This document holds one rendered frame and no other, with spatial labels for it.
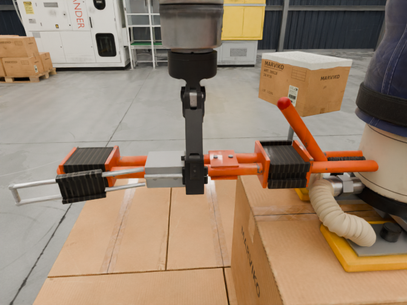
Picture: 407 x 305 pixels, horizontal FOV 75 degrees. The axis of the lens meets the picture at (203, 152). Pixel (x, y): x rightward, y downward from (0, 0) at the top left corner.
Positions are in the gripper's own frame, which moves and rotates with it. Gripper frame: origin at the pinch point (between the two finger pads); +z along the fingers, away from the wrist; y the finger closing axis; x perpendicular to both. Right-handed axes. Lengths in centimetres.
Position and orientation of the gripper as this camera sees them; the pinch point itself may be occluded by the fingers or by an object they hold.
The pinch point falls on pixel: (194, 166)
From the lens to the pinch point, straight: 48.9
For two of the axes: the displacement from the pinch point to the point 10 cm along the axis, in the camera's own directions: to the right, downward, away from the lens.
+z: 0.0, 8.9, 4.6
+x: -10.0, 0.2, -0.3
